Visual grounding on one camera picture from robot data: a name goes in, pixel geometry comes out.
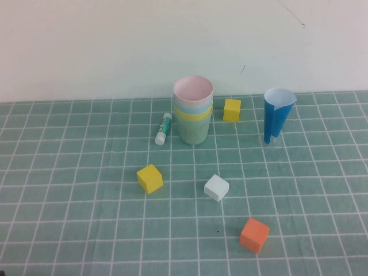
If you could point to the teal checked tablecloth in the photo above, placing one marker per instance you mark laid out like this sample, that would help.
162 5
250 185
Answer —
86 172

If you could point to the green plastic cup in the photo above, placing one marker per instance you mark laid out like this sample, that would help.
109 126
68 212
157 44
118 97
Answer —
192 132

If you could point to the pink plastic cup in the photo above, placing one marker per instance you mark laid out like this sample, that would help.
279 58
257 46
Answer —
192 89

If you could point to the white foam cube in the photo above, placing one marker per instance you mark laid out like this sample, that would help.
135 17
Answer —
215 187

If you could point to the blue rolled paper cone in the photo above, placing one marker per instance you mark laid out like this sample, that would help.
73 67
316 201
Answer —
274 123

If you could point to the yellow foam cube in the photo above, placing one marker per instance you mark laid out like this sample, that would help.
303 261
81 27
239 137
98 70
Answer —
149 178
231 110

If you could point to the orange foam cube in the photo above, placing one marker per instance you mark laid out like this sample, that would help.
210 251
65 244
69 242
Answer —
253 234

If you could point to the blue plastic cup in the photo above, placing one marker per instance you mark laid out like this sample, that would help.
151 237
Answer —
189 109

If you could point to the white green glue stick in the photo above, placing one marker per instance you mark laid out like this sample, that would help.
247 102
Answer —
163 126

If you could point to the yellow plastic cup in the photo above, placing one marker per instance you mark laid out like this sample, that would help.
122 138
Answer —
189 116

